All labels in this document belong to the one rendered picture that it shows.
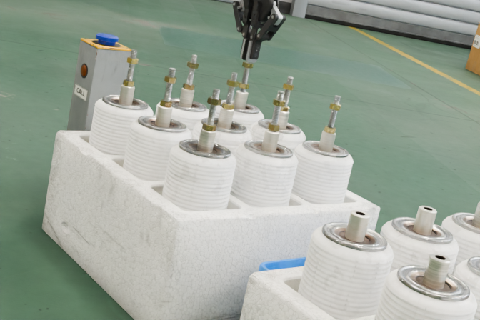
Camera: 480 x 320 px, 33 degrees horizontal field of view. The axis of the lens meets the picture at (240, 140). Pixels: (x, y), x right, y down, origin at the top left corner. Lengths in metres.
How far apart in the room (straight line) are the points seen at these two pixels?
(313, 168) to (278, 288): 0.37
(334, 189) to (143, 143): 0.31
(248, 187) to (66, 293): 0.31
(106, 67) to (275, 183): 0.43
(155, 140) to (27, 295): 0.29
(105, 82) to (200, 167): 0.41
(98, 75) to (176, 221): 0.46
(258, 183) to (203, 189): 0.11
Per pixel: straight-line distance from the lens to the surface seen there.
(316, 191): 1.29
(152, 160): 1.23
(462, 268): 0.96
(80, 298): 1.25
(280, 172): 1.21
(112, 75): 1.50
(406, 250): 1.00
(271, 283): 0.96
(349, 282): 0.92
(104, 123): 1.33
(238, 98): 1.48
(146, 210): 1.16
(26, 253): 1.37
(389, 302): 0.86
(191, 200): 1.14
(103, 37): 1.49
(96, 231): 1.29
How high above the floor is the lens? 0.56
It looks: 14 degrees down
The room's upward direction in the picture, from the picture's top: 12 degrees clockwise
